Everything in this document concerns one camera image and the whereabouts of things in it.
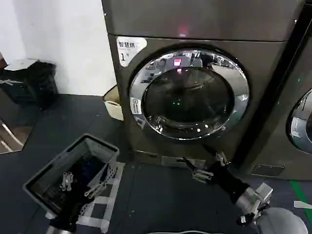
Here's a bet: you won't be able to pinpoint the green floor tape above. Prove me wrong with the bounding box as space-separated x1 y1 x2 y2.
289 179 312 203

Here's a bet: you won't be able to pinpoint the dark clothes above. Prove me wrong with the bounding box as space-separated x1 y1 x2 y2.
65 150 108 187

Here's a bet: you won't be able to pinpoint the white label sticker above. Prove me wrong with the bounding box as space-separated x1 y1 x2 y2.
116 36 148 67

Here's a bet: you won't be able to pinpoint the grey front-load dryer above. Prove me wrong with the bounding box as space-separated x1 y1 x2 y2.
245 0 312 181
101 0 305 172

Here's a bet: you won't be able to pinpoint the round glass dryer door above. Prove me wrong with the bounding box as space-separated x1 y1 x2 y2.
129 47 251 142
286 88 312 156

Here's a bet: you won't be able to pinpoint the black plastic crate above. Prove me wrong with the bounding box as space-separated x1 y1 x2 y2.
0 59 59 111

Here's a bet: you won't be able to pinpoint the small door ring sticker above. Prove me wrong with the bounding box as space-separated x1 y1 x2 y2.
131 97 143 116

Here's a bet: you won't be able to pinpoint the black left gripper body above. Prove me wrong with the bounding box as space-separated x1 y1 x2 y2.
49 194 90 230

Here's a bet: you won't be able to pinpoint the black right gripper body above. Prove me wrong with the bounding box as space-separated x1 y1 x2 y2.
207 160 251 204

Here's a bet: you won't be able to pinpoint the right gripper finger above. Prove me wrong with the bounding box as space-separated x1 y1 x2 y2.
202 145 230 167
182 157 214 182

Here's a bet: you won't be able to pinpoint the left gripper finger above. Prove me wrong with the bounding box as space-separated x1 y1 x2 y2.
84 181 107 199
59 171 74 195

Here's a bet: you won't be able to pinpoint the white plastic bin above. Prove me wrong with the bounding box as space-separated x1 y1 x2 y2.
102 85 125 121

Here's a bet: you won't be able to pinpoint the grey plastic laundry basket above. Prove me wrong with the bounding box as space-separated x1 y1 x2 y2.
22 133 120 218

